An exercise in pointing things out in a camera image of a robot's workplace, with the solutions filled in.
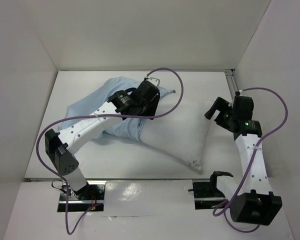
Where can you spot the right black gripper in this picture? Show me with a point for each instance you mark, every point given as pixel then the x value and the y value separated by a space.
pixel 220 110

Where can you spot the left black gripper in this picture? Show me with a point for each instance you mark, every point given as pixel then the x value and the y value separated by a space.
pixel 151 109

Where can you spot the light blue pillowcase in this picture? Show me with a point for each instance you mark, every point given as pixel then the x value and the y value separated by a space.
pixel 96 103

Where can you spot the white pillow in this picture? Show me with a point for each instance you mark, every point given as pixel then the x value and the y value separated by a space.
pixel 181 134

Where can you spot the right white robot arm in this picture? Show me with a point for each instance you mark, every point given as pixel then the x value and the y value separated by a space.
pixel 251 201

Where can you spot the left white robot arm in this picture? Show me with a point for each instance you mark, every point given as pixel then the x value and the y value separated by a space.
pixel 62 146

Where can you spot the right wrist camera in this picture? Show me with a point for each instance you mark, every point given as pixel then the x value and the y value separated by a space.
pixel 239 93

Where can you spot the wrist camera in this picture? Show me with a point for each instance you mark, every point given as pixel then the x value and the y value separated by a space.
pixel 153 80
pixel 239 93

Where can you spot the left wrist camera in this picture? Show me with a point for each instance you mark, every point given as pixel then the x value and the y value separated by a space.
pixel 153 80

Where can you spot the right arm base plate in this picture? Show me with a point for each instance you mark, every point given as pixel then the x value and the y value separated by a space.
pixel 205 192

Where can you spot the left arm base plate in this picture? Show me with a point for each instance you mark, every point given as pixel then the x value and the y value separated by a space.
pixel 94 198

